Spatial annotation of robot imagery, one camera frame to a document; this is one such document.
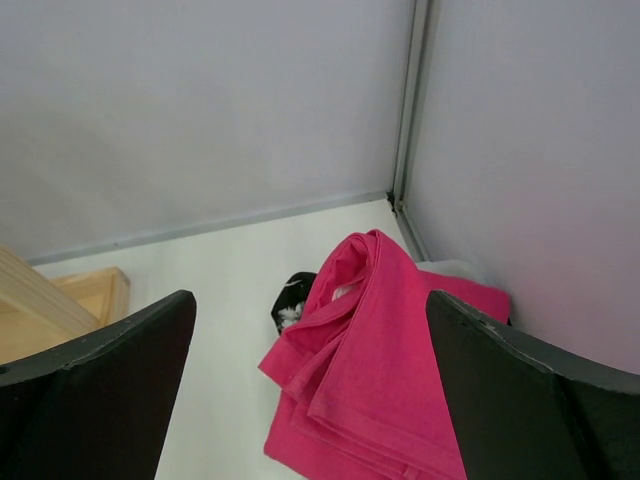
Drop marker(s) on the magenta pink trousers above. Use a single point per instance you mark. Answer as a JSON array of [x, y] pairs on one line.
[[361, 395]]

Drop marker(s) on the black white patterned garment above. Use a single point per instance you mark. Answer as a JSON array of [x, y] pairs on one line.
[[289, 305]]

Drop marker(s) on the wooden clothes rack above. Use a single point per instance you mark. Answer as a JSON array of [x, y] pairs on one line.
[[39, 313]]

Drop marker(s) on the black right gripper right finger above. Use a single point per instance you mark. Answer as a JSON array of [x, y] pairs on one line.
[[524, 409]]

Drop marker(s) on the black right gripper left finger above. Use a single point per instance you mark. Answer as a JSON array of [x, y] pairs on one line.
[[98, 406]]

